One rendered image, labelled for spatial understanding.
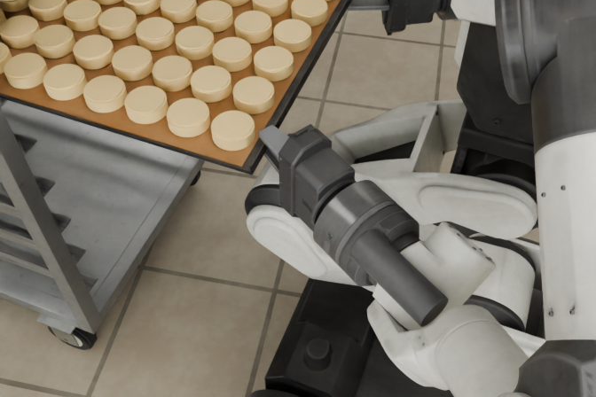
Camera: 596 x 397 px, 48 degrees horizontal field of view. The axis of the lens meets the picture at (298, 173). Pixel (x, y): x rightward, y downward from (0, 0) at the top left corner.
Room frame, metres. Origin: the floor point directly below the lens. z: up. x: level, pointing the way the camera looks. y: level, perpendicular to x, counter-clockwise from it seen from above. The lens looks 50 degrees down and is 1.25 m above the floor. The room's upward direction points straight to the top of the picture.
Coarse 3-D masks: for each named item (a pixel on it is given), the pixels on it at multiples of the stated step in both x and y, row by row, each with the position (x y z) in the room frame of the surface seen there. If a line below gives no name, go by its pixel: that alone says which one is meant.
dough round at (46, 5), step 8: (32, 0) 0.77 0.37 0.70; (40, 0) 0.77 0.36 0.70; (48, 0) 0.77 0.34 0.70; (56, 0) 0.77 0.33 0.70; (64, 0) 0.77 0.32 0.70; (32, 8) 0.76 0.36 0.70; (40, 8) 0.75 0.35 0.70; (48, 8) 0.75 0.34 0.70; (56, 8) 0.76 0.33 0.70; (64, 8) 0.77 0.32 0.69; (40, 16) 0.75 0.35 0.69; (48, 16) 0.75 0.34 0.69; (56, 16) 0.75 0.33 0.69
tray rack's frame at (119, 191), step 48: (48, 144) 1.01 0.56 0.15; (96, 144) 1.01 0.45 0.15; (144, 144) 1.01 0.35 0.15; (0, 192) 0.87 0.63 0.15; (48, 192) 0.87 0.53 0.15; (96, 192) 0.87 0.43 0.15; (144, 192) 0.87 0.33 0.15; (0, 240) 0.75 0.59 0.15; (96, 240) 0.75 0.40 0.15; (144, 240) 0.75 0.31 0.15; (0, 288) 0.64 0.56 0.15; (48, 288) 0.64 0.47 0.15; (96, 288) 0.64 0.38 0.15
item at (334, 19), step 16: (336, 16) 0.76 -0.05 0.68; (320, 48) 0.68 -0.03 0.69; (304, 64) 0.66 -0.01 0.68; (304, 80) 0.63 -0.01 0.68; (0, 96) 0.60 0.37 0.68; (288, 96) 0.60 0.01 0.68; (48, 112) 0.57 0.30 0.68; (112, 128) 0.54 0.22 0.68; (160, 144) 0.52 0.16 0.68; (256, 144) 0.52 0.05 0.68; (208, 160) 0.50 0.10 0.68; (256, 160) 0.49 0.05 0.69
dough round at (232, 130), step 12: (216, 120) 0.54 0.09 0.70; (228, 120) 0.54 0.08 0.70; (240, 120) 0.54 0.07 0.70; (252, 120) 0.54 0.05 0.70; (216, 132) 0.52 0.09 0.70; (228, 132) 0.52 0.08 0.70; (240, 132) 0.52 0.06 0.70; (252, 132) 0.52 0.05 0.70; (216, 144) 0.52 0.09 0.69; (228, 144) 0.51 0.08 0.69; (240, 144) 0.51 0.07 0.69
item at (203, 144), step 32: (288, 0) 0.80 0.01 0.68; (96, 32) 0.73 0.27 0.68; (224, 32) 0.73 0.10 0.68; (320, 32) 0.73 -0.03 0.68; (192, 64) 0.66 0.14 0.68; (32, 96) 0.60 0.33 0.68; (192, 96) 0.60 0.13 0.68; (128, 128) 0.54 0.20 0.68; (160, 128) 0.54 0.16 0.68; (256, 128) 0.55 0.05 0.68; (224, 160) 0.49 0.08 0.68
